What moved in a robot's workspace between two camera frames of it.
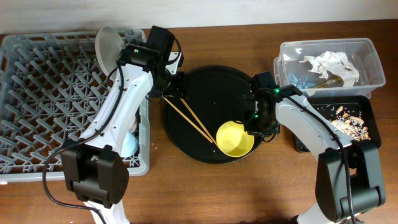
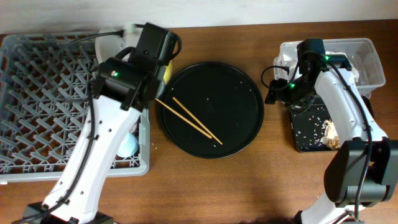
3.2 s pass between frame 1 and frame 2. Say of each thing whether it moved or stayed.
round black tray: stayed
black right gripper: moved
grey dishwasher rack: stayed
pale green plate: stayed
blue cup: stayed
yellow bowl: moved
